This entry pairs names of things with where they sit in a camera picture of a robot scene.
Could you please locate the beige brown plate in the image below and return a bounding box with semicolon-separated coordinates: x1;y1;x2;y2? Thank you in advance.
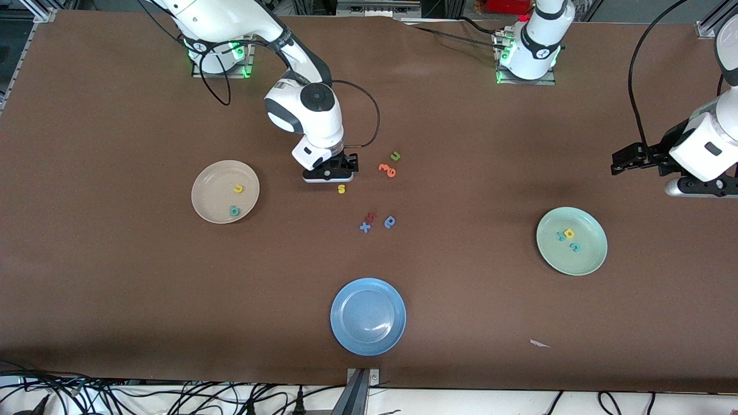
191;160;261;224

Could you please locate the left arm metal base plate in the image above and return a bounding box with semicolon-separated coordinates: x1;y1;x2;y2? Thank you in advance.
496;32;557;86

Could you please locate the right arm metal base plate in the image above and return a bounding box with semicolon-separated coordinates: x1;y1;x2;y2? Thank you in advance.
192;39;255;79

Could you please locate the aluminium profile beam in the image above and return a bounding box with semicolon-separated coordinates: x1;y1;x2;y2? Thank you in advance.
330;368;381;415

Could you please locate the blue plate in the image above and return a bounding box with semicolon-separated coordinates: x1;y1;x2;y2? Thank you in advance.
330;277;407;356

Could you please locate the grey power strip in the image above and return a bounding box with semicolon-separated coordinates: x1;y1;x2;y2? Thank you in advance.
336;0;423;19

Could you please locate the red box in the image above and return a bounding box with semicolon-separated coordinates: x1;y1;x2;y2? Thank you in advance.
485;0;532;15

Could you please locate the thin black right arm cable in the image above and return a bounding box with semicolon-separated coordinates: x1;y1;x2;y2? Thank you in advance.
141;0;232;107

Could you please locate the aluminium frame corner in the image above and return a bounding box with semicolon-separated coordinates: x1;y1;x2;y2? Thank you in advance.
23;0;59;24
695;0;736;40

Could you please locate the black cable on table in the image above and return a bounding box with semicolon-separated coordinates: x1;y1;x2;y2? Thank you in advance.
412;25;502;47
458;16;507;36

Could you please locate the tangled black cable bundle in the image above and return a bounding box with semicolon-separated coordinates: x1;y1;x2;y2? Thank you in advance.
0;360;329;415

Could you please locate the brown paper table cover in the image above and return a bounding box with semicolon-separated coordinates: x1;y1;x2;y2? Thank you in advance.
0;10;738;394

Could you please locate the thick black right gripper cable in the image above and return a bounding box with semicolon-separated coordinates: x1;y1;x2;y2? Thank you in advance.
332;80;381;148

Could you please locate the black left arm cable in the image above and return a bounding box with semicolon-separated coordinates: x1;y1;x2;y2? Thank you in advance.
628;0;690;148

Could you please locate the pale green plate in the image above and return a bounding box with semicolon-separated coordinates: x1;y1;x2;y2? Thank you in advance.
536;206;608;276

